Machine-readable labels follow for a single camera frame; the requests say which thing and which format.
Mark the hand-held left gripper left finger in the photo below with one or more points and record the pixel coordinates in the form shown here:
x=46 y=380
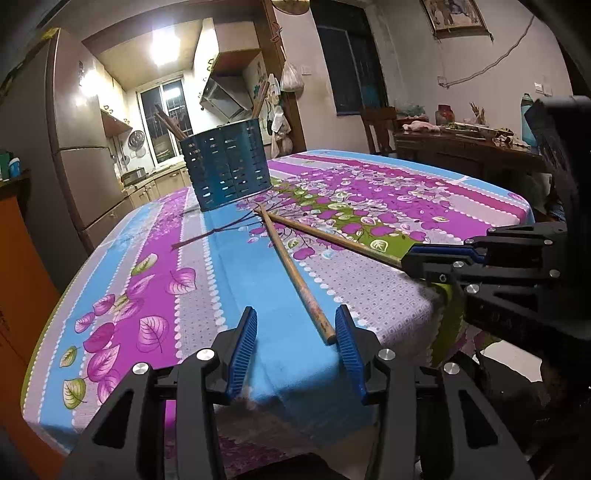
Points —
x=242 y=356

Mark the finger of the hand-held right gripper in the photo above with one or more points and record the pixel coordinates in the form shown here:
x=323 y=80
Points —
x=427 y=270
x=443 y=251

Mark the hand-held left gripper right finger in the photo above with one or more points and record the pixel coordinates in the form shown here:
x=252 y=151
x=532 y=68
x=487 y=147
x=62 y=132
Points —
x=348 y=356

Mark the wooden chopstick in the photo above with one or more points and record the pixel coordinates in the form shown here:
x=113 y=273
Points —
x=255 y=104
x=170 y=122
x=171 y=131
x=332 y=240
x=261 y=99
x=295 y=281

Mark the blue perforated utensil holder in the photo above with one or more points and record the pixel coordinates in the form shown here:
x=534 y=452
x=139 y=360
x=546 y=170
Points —
x=226 y=166

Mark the floral purple tablecloth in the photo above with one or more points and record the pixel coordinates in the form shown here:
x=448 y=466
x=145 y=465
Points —
x=231 y=286

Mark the dark wooden side table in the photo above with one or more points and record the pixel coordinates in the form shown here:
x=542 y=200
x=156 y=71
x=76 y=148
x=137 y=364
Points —
x=461 y=152

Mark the pink cloth bundle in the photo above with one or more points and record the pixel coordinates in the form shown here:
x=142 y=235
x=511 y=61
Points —
x=420 y=127

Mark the red jar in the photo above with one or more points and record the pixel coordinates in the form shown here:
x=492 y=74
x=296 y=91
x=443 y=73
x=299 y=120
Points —
x=445 y=114

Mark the dark wooden chair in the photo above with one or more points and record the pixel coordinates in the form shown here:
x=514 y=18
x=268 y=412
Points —
x=378 y=129

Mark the kitchen counter cabinets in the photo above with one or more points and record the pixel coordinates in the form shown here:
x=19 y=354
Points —
x=157 y=187

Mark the hanging cloths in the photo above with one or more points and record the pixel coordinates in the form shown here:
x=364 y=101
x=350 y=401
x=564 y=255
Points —
x=279 y=124

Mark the dark barred window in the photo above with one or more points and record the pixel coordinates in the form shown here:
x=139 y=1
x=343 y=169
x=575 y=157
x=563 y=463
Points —
x=351 y=60

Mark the white plastic bag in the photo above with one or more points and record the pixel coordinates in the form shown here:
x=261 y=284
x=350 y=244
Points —
x=292 y=78

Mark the orange wooden cabinet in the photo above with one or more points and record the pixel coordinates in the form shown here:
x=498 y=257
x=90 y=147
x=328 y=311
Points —
x=18 y=277

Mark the kitchen window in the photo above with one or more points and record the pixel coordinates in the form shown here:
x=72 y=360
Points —
x=164 y=120

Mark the metal range hood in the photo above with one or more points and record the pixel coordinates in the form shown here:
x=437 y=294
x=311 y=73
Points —
x=224 y=99

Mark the silver refrigerator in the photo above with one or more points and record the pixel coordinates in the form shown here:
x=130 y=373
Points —
x=83 y=138

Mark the teal container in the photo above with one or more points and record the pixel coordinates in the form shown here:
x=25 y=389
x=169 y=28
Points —
x=11 y=166

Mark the ceiling light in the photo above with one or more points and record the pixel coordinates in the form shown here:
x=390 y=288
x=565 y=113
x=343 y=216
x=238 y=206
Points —
x=165 y=46

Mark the framed wall picture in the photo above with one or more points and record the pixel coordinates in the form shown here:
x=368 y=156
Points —
x=455 y=16

